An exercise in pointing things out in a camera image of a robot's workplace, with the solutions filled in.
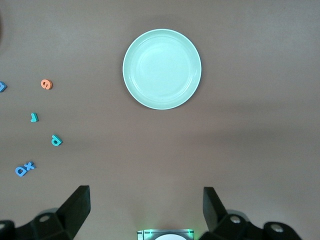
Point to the teal foam letter r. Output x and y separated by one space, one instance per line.
34 117

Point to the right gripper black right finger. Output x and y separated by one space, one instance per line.
212 210

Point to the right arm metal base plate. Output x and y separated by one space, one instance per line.
143 235

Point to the mint green plate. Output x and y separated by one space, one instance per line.
162 69

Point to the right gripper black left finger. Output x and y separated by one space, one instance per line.
75 207

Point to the blue foam letter g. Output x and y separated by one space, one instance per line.
1 86

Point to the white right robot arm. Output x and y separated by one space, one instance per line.
170 238

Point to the teal foam letter d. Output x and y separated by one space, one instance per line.
59 143

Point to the orange foam letter e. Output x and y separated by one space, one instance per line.
49 85

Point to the blue foam letter D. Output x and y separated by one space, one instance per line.
17 172

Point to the blue foam letter x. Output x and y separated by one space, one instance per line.
30 165

